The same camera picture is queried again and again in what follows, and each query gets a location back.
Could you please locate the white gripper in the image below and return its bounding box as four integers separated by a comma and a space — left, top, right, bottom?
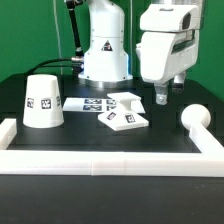
136, 30, 199, 105

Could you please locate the white lamp bulb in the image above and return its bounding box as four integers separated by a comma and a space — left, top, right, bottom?
181, 104, 211, 130

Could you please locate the white lamp base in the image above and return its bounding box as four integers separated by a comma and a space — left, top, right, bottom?
98, 92, 149, 131

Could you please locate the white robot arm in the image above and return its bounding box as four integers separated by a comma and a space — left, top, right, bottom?
79, 0, 204, 105

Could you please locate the white lamp shade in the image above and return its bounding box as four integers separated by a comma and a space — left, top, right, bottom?
23, 74, 64, 128

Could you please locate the white U-shaped fence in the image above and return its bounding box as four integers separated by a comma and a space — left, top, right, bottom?
0, 119, 224, 177

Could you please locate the white marker sheet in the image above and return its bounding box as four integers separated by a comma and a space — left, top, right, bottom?
63, 97, 116, 112

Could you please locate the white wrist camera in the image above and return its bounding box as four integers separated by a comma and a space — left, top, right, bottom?
140, 4, 200, 32

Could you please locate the black cable bundle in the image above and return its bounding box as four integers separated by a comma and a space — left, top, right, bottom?
31, 57, 85, 75

